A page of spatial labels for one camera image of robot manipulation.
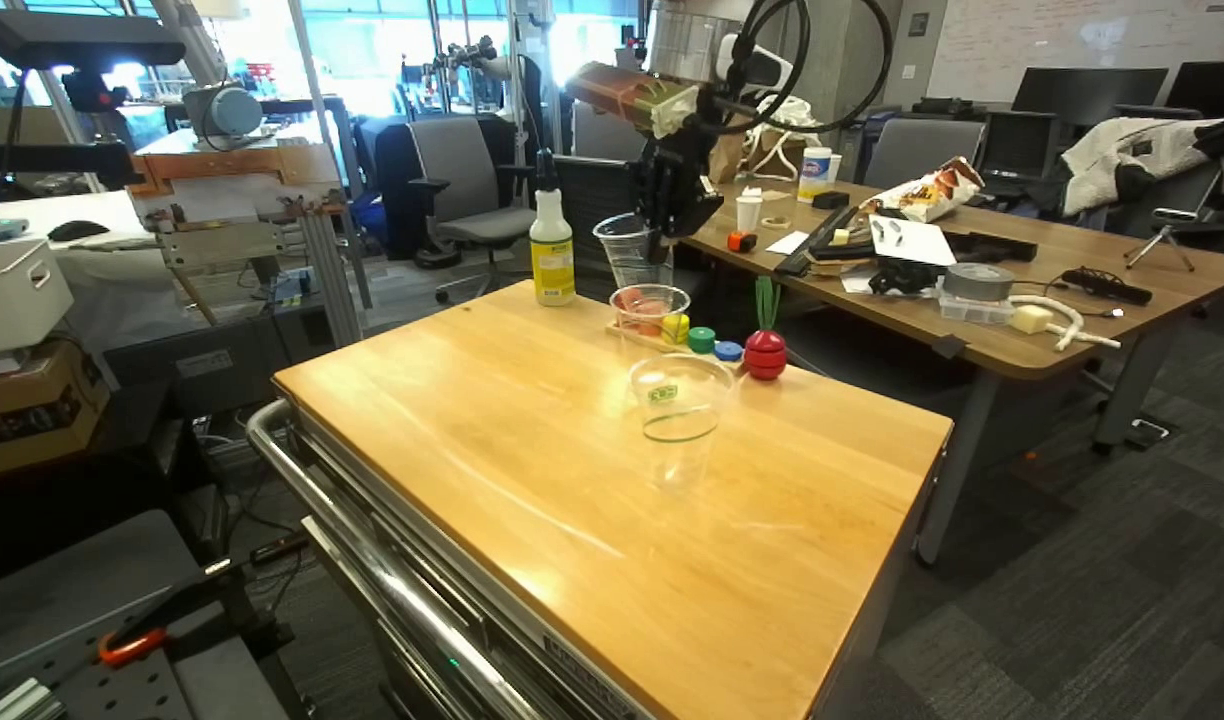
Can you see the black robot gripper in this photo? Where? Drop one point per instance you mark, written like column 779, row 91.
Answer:
column 673, row 186

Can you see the clear plastic cup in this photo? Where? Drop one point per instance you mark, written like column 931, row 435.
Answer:
column 677, row 403
column 626, row 251

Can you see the white yellow spray bottle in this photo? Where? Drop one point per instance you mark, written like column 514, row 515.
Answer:
column 550, row 237

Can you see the yellow peg cylinder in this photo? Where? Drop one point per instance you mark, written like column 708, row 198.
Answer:
column 677, row 327

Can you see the orange red peg cylinder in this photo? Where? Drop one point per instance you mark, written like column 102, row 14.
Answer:
column 646, row 321

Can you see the green peg cylinder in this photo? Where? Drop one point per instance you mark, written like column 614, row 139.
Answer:
column 701, row 342

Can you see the red apple toy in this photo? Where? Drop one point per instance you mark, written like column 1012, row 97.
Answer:
column 767, row 351

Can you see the clear plastic cup on table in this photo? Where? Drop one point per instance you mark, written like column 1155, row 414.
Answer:
column 677, row 403

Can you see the grey office chair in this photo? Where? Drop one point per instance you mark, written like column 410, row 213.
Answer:
column 470, row 198

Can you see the snack chip bag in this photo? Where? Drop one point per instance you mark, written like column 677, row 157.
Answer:
column 931, row 193

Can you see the grey tape roll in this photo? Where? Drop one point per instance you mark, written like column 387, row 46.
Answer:
column 979, row 283

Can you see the brown office desk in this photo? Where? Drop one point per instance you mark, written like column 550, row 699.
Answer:
column 1074, row 293

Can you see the chrome cart handle bar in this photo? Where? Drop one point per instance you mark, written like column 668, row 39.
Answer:
column 438, row 658

